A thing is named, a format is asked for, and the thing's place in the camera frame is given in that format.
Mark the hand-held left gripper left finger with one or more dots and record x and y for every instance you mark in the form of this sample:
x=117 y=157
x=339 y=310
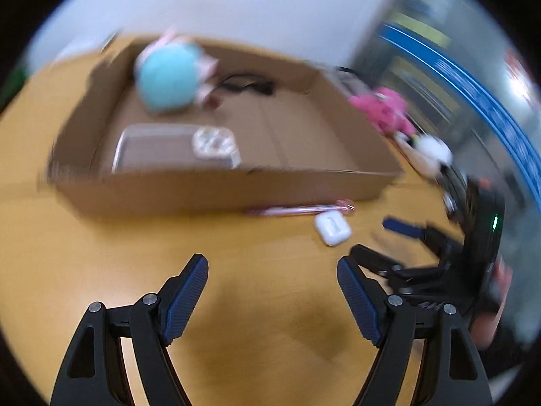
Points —
x=184 y=300

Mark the pink and blue plush toy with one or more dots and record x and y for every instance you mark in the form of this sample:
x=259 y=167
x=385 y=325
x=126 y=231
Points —
x=169 y=78

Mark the blue wall sign band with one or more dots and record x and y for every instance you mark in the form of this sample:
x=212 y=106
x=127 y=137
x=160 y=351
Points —
x=486 y=97

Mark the white earbuds case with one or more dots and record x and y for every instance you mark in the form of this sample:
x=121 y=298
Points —
x=333 y=227

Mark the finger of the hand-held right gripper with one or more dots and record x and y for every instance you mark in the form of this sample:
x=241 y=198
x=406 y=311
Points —
x=380 y=264
x=405 y=227

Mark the magenta plush toy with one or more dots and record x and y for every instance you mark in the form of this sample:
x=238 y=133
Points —
x=382 y=108

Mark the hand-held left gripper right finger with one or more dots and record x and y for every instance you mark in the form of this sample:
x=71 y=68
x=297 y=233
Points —
x=359 y=300

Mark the brown cardboard box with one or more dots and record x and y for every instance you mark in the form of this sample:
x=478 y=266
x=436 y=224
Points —
x=274 y=131

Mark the pink pen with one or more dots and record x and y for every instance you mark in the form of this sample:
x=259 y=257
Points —
x=296 y=209

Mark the white plush toy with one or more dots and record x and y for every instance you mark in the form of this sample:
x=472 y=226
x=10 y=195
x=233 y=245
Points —
x=433 y=154

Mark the black glasses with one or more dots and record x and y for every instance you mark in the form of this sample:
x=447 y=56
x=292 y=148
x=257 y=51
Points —
x=245 y=83

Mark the person's right hand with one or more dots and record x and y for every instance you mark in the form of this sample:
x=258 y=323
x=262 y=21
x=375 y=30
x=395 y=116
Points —
x=486 y=330

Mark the clear plastic tray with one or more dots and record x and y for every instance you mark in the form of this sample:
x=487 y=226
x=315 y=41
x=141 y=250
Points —
x=156 y=148

